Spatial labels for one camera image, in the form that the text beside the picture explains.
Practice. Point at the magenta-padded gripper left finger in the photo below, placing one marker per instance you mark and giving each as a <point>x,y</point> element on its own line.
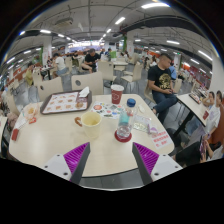
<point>76,157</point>

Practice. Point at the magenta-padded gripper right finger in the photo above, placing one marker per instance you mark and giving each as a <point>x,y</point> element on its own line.
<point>147,157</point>

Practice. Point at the clear blue-capped water bottle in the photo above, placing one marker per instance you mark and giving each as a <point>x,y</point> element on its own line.
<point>126,121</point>

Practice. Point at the white table sign red text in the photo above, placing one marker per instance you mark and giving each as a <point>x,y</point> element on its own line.
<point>161,139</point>

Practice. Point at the flat round red coaster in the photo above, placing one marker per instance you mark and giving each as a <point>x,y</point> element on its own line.
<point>122,140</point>

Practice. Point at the clear-sleeved paper card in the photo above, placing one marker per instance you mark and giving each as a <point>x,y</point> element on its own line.
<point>141,124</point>

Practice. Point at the person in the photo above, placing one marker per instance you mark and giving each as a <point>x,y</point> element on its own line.
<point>213,115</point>
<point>160,81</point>
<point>60,64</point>
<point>195,153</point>
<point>90,60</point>
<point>29,75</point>

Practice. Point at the dark food tray with liner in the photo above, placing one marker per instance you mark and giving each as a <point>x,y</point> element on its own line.
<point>61,102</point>

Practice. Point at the small red sauce packet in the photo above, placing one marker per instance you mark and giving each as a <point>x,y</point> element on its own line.
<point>32,120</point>

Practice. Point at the food wrapper with leftovers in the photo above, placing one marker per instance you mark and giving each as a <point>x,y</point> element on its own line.
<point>30,111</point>

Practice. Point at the red cardboard food box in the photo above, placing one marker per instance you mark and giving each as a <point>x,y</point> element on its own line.
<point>15,134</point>

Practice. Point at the crumpled white napkin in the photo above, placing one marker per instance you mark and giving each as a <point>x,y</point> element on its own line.
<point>84,92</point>

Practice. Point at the neighbouring beige table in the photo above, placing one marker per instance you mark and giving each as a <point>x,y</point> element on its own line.
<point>193,106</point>

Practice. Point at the red paper cup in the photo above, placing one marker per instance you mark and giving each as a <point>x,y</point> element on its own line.
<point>117,95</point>

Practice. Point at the beige chair with round hole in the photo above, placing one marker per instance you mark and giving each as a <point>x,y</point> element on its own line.
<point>88,83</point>
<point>50,88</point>

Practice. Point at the beige dining chairs group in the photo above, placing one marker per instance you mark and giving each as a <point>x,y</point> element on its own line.
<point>135,71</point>

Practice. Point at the ceiling air conditioner unit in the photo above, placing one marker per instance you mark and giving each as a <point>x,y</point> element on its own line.
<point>64,22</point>

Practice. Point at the ceiling light group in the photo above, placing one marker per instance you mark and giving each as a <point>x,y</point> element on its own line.
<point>155,5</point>

